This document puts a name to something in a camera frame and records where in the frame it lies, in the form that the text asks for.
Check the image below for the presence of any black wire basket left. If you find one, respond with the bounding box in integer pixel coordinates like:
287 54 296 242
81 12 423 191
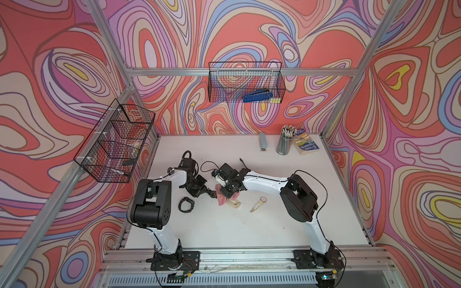
73 100 156 183

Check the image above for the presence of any black wire basket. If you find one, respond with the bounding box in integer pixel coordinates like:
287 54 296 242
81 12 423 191
208 60 286 104
73 100 156 183

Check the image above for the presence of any black wire basket back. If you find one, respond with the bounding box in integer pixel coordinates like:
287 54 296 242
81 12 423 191
208 60 286 104

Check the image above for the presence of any metal pencil cup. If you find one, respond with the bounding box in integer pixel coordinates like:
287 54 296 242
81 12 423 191
276 125 297 156

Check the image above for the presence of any beige strap yellow dial watch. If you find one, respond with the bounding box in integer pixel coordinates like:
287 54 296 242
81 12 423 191
250 197 267 213

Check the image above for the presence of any blue stapler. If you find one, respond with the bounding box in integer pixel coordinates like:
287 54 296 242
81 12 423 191
242 89 273 103

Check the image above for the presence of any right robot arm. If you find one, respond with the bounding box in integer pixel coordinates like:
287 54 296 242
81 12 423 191
211 163 334 256

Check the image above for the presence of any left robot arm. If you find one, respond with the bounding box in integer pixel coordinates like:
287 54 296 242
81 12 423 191
127 151 216 255

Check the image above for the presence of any pink cloth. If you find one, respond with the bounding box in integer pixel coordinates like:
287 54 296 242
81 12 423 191
215 184 240 206

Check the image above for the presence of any small black looped watch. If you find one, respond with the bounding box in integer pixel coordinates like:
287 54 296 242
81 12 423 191
178 197 195 214

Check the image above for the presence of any colourful book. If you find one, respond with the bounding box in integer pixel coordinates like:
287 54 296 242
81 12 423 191
293 129 319 156

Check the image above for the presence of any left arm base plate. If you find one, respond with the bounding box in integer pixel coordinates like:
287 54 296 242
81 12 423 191
146 250 200 272

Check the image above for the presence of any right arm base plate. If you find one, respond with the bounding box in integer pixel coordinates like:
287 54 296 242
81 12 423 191
291 249 345 270

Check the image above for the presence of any beige looped watch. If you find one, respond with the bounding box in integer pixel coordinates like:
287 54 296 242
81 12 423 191
226 199 241 209

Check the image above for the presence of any grey stapler on table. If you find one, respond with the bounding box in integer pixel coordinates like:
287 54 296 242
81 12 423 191
258 132 268 152

